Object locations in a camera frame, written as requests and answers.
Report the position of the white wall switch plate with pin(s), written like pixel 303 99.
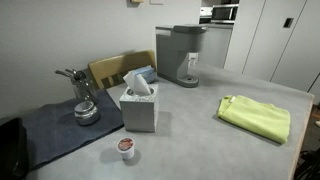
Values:
pixel 156 2

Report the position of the dark blue placemat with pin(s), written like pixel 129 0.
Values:
pixel 53 132

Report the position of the white tissue sheet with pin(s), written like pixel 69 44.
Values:
pixel 137 83

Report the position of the beige wall dial switch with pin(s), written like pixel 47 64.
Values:
pixel 137 1

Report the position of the grey coffee maker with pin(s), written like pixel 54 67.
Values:
pixel 173 44

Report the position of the black bin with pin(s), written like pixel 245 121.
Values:
pixel 14 163

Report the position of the grey tissue box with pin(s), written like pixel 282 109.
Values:
pixel 140 113

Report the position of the silver microwave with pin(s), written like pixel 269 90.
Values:
pixel 224 13

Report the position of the black wall panel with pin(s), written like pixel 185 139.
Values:
pixel 288 22

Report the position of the red-lidded coffee pod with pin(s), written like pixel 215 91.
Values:
pixel 125 147

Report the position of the wooden chair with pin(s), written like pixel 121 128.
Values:
pixel 109 72

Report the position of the yellow-green microfiber towel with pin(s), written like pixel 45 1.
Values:
pixel 263 119

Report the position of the round metal tin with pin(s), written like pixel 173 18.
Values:
pixel 86 113

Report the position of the blue face mask stack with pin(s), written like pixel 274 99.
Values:
pixel 147 72

